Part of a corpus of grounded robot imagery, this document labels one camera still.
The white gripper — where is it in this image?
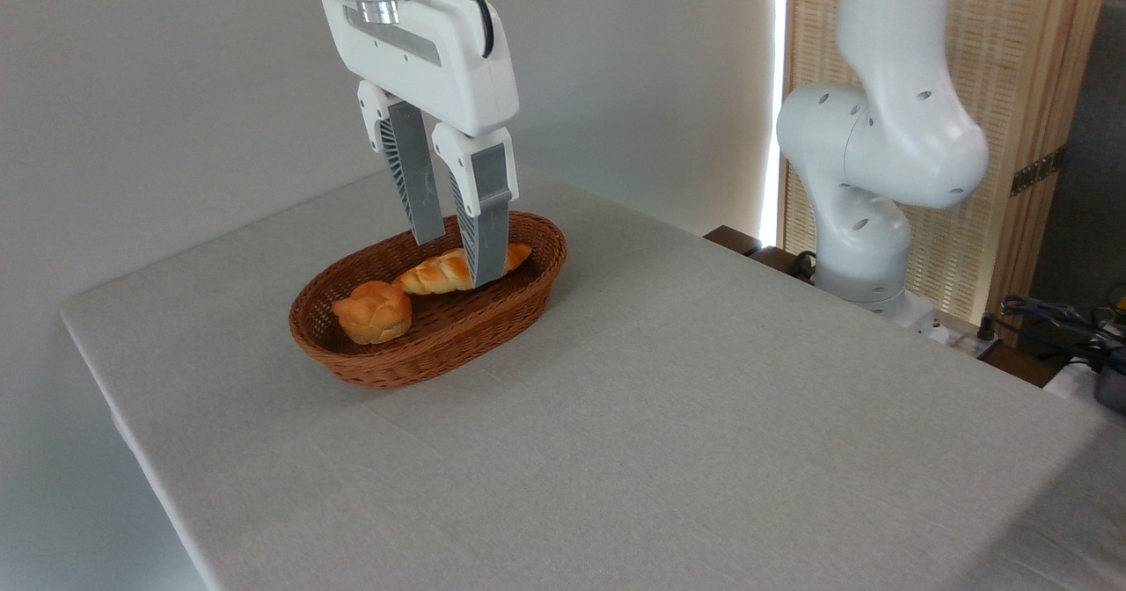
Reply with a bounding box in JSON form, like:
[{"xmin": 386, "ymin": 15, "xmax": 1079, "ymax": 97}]
[{"xmin": 318, "ymin": 0, "xmax": 521, "ymax": 289}]

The long braided bread loaf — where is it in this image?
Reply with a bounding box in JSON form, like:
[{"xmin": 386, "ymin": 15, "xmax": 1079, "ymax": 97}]
[{"xmin": 391, "ymin": 242, "xmax": 534, "ymax": 296}]

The round golden bread bun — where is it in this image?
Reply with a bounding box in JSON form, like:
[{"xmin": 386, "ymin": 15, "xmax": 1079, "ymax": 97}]
[{"xmin": 332, "ymin": 280, "xmax": 413, "ymax": 346}]

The brown wicker oval basket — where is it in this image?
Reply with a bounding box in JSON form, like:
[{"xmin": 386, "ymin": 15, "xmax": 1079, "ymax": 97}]
[{"xmin": 289, "ymin": 210, "xmax": 568, "ymax": 390}]

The dark brown wooden board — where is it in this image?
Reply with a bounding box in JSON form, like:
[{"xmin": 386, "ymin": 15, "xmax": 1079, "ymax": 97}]
[{"xmin": 704, "ymin": 225, "xmax": 819, "ymax": 286}]

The grey tablecloth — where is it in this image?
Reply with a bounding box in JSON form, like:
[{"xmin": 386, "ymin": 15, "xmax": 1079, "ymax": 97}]
[{"xmin": 60, "ymin": 169, "xmax": 1126, "ymax": 591}]

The wooden bamboo folding screen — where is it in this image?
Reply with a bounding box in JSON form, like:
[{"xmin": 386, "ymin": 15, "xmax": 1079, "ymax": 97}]
[{"xmin": 779, "ymin": 0, "xmax": 1114, "ymax": 325}]

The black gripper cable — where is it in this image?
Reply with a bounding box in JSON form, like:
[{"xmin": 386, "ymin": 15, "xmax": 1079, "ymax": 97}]
[{"xmin": 417, "ymin": 0, "xmax": 496, "ymax": 59}]

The black cable bundle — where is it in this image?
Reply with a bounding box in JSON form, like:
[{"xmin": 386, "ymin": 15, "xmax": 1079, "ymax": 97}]
[{"xmin": 1001, "ymin": 294, "xmax": 1126, "ymax": 374}]

